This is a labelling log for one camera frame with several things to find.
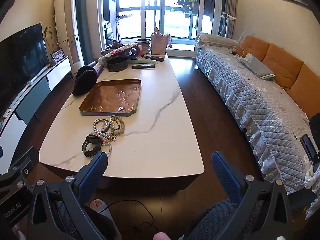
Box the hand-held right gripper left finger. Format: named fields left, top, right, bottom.
left=26, top=151, right=118, bottom=240

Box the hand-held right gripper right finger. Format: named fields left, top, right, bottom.
left=207, top=151, right=296, bottom=240

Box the black and green wristwatch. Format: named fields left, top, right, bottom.
left=82, top=134, right=103, bottom=157

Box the pile of mixed bracelets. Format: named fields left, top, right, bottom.
left=91, top=115, right=125, bottom=155

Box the copper metal tray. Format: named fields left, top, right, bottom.
left=79, top=79, right=142, bottom=117

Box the person's right hand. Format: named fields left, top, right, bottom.
left=152, top=232, right=173, bottom=240

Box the person's foot in slipper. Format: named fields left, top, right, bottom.
left=90, top=199, right=110, bottom=215

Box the person's right leg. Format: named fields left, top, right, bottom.
left=185, top=200, right=250, bottom=240

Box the person's leg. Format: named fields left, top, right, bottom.
left=185, top=200, right=250, bottom=240
left=56, top=200, right=117, bottom=240

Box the person's left leg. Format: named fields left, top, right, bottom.
left=56, top=200, right=117, bottom=240

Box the smartphone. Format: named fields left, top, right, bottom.
left=300, top=134, right=320, bottom=166

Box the black fabric hat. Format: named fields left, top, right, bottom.
left=72, top=65, right=98, bottom=96

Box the white and teal TV cabinet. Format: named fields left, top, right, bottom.
left=0, top=56, right=74, bottom=175

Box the rolled purple mat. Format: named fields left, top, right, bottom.
left=86, top=55, right=110, bottom=77

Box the dark round box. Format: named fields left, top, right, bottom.
left=107, top=57, right=128, bottom=72

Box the flat grey box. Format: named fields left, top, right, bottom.
left=239, top=55, right=276, bottom=80

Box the orange sofa cushion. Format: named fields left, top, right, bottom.
left=262, top=44, right=304, bottom=90
left=287, top=65, right=320, bottom=120
left=236, top=35, right=271, bottom=63

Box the dry plant in vase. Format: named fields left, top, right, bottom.
left=44, top=15, right=77, bottom=67

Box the woven hand fan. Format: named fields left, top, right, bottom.
left=107, top=43, right=137, bottom=57

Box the flat screen television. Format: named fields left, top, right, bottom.
left=0, top=23, right=50, bottom=117

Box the purple ceramic bowl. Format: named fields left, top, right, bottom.
left=136, top=39, right=152, bottom=53

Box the pink paper bag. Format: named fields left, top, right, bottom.
left=151, top=27, right=173, bottom=55

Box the tall white air conditioner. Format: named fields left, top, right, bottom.
left=54, top=0, right=84, bottom=74

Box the white floor stand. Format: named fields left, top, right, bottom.
left=219, top=12, right=237, bottom=40

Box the dark green curtain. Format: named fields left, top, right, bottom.
left=75, top=0, right=101, bottom=65

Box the glass balcony door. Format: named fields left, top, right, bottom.
left=100, top=0, right=227, bottom=52

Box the black floor cable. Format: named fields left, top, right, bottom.
left=100, top=200, right=160, bottom=233

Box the small photo frame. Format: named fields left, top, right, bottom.
left=51, top=49, right=66, bottom=62

